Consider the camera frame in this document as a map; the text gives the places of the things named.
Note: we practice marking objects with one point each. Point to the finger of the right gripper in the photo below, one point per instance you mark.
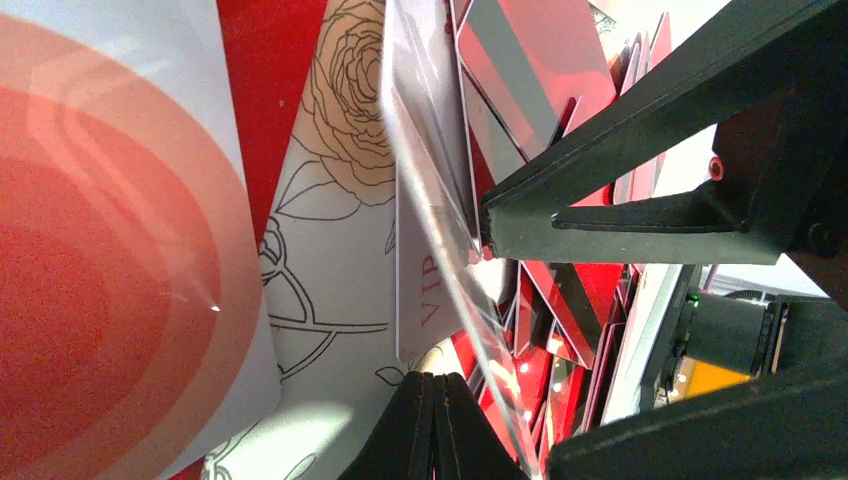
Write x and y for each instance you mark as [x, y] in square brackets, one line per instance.
[726, 152]
[789, 426]

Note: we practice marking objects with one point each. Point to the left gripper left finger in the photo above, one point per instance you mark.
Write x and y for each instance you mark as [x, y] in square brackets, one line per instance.
[398, 447]

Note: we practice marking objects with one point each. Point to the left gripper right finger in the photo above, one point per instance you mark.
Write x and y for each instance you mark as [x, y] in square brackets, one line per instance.
[465, 446]

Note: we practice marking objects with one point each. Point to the white card with red print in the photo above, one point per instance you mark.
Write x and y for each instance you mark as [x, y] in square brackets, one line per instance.
[421, 93]

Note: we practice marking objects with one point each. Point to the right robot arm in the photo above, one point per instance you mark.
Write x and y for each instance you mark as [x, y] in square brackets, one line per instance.
[728, 324]

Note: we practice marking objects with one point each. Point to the white card with red circle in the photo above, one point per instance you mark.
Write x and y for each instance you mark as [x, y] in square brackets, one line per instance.
[134, 333]

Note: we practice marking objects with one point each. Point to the floral patterned table mat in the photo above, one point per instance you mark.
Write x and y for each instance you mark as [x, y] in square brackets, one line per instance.
[321, 183]

